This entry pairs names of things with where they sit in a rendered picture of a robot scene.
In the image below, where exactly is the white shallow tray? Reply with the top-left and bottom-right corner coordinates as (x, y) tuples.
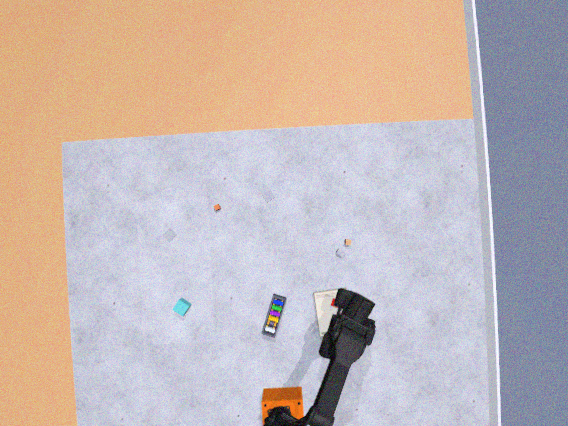
(313, 289), (338, 337)

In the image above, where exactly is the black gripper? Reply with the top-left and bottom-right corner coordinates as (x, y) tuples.
(319, 288), (355, 359)

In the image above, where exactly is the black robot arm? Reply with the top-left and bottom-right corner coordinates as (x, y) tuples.
(263, 293), (376, 426)

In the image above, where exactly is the small turquoise block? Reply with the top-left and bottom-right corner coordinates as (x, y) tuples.
(172, 297), (192, 316)

